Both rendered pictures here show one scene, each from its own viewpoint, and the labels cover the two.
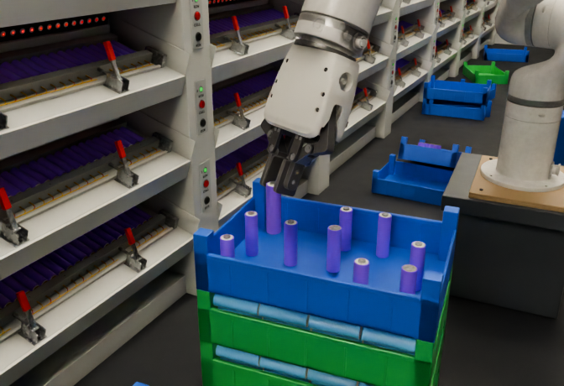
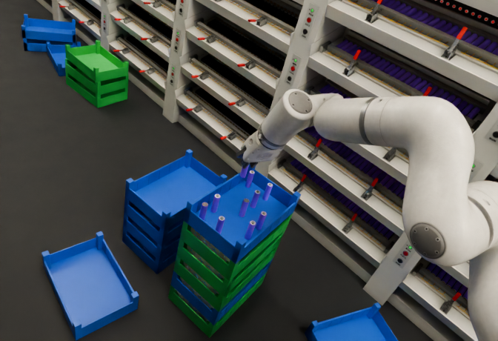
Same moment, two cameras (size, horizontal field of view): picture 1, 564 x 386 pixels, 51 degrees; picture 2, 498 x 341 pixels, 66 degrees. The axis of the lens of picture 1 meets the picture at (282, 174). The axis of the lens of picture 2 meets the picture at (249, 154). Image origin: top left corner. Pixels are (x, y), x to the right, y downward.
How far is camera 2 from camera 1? 1.24 m
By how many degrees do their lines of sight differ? 83
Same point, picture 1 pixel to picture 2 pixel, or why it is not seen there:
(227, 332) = not seen: hidden behind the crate
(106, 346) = (318, 235)
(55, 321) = (305, 196)
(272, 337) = not seen: hidden behind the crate
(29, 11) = (362, 93)
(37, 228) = (319, 162)
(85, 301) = (318, 207)
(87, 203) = (342, 179)
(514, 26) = not seen: outside the picture
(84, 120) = (358, 149)
